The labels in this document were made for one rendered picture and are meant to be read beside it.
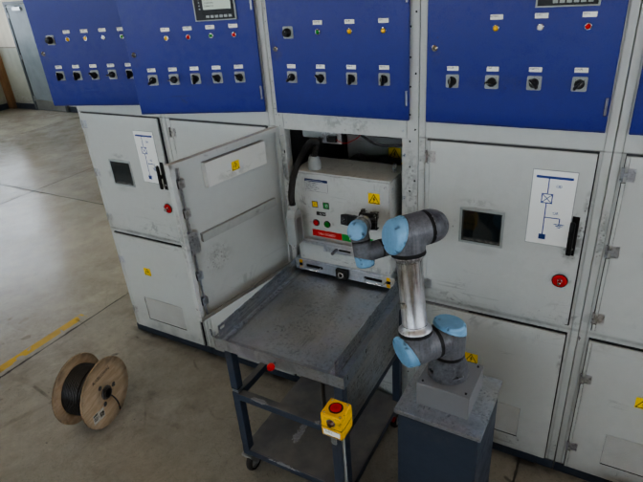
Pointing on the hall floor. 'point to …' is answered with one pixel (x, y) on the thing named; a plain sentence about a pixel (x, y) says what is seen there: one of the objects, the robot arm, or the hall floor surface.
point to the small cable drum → (90, 390)
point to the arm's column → (442, 453)
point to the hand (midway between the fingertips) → (365, 215)
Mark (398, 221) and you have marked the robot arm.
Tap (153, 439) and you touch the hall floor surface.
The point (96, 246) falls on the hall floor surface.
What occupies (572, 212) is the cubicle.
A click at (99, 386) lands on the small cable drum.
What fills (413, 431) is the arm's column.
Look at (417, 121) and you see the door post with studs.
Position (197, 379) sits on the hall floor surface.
